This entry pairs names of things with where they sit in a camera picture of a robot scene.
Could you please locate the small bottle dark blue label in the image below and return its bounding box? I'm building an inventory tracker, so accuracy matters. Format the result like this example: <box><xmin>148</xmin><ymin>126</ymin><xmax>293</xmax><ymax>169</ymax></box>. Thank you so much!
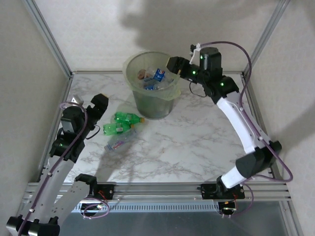
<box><xmin>147</xmin><ymin>67</ymin><xmax>168</xmax><ymax>82</ymax></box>

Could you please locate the green bottle yellow cap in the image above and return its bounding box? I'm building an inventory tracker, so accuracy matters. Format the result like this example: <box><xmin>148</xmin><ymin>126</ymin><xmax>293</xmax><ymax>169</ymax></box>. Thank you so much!
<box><xmin>114</xmin><ymin>111</ymin><xmax>145</xmax><ymax>125</ymax></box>

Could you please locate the green bottle with paper label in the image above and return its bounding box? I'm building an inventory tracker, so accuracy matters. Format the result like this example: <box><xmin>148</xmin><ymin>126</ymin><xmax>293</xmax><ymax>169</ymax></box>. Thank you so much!
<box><xmin>102</xmin><ymin>122</ymin><xmax>136</xmax><ymax>136</ymax></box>

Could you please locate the clear bottle pink label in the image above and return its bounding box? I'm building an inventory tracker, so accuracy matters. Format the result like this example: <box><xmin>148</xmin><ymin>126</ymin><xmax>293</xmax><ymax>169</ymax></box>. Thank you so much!
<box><xmin>103</xmin><ymin>129</ymin><xmax>138</xmax><ymax>152</ymax></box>

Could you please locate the translucent green bucket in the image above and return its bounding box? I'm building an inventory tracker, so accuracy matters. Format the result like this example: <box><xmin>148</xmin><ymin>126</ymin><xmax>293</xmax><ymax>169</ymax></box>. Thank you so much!
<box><xmin>125</xmin><ymin>51</ymin><xmax>182</xmax><ymax>120</ymax></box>

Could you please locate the small lit circuit board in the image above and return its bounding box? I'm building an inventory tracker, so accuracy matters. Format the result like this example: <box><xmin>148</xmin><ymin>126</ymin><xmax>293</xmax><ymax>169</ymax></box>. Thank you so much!
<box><xmin>81</xmin><ymin>203</ymin><xmax>104</xmax><ymax>212</ymax></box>
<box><xmin>220</xmin><ymin>201</ymin><xmax>237</xmax><ymax>214</ymax></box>

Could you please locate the grey metal lower panel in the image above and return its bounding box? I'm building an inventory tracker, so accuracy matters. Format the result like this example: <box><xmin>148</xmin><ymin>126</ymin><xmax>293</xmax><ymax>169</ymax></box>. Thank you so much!
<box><xmin>59</xmin><ymin>211</ymin><xmax>296</xmax><ymax>236</ymax></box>

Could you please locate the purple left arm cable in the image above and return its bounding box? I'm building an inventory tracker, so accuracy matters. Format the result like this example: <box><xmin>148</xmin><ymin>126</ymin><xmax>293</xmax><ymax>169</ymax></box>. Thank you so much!
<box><xmin>16</xmin><ymin>102</ymin><xmax>110</xmax><ymax>236</ymax></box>

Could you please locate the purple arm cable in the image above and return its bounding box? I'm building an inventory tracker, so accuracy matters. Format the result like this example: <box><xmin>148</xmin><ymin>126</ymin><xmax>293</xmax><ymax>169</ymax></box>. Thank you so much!
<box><xmin>200</xmin><ymin>40</ymin><xmax>293</xmax><ymax>218</ymax></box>
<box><xmin>16</xmin><ymin>102</ymin><xmax>110</xmax><ymax>236</ymax></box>

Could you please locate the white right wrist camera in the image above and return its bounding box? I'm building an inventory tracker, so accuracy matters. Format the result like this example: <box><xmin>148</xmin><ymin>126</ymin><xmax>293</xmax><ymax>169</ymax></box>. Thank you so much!
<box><xmin>189</xmin><ymin>43</ymin><xmax>202</xmax><ymax>59</ymax></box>

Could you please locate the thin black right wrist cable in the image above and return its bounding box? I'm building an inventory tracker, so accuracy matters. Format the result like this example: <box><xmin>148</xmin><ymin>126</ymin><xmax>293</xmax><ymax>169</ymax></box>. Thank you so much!
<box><xmin>189</xmin><ymin>82</ymin><xmax>210</xmax><ymax>98</ymax></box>

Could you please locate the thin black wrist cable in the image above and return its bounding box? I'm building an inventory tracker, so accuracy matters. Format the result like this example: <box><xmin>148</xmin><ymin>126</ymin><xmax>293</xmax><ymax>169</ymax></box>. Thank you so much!
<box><xmin>189</xmin><ymin>82</ymin><xmax>210</xmax><ymax>98</ymax></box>
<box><xmin>86</xmin><ymin>124</ymin><xmax>101</xmax><ymax>140</ymax></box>

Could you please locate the thin black left wrist cable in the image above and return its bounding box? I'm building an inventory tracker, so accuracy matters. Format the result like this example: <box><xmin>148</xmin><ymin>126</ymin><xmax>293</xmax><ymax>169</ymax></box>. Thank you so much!
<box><xmin>86</xmin><ymin>124</ymin><xmax>101</xmax><ymax>140</ymax></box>

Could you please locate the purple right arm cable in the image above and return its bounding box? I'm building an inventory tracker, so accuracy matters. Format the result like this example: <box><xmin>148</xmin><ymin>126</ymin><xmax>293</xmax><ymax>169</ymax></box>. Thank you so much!
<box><xmin>200</xmin><ymin>40</ymin><xmax>293</xmax><ymax>218</ymax></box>

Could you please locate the aluminium frame post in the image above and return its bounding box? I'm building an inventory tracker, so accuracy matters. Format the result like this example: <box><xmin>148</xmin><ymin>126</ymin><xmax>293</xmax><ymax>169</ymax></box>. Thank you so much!
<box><xmin>242</xmin><ymin>0</ymin><xmax>292</xmax><ymax>78</ymax></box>
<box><xmin>21</xmin><ymin>0</ymin><xmax>74</xmax><ymax>79</ymax></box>
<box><xmin>280</xmin><ymin>199</ymin><xmax>305</xmax><ymax>236</ymax></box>

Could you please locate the aluminium front mounting rail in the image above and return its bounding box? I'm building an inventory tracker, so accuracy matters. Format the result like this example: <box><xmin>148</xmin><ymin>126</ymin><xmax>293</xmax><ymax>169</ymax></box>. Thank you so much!
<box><xmin>23</xmin><ymin>181</ymin><xmax>288</xmax><ymax>203</ymax></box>

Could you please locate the grey slotted cable duct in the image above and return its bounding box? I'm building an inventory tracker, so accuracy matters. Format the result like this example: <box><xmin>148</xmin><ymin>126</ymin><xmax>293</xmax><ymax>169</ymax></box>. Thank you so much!
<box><xmin>73</xmin><ymin>203</ymin><xmax>220</xmax><ymax>212</ymax></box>

